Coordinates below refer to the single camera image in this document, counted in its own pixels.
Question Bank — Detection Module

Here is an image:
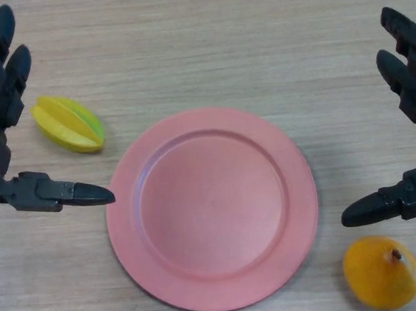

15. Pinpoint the yellow green starfruit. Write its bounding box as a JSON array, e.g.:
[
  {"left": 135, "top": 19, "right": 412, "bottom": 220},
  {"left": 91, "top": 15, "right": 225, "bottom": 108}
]
[{"left": 28, "top": 92, "right": 106, "bottom": 159}]

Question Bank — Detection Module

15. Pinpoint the pink round plate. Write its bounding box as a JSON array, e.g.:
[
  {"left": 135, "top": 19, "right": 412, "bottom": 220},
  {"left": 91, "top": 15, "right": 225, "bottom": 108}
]
[{"left": 98, "top": 99, "right": 327, "bottom": 311}]

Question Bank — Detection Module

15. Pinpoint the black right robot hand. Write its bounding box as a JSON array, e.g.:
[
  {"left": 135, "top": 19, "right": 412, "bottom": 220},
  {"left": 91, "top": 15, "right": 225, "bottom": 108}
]
[{"left": 324, "top": 4, "right": 416, "bottom": 229}]

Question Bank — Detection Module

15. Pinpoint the orange pear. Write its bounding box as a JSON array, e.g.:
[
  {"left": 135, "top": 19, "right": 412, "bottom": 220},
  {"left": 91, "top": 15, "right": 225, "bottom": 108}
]
[{"left": 340, "top": 232, "right": 416, "bottom": 311}]

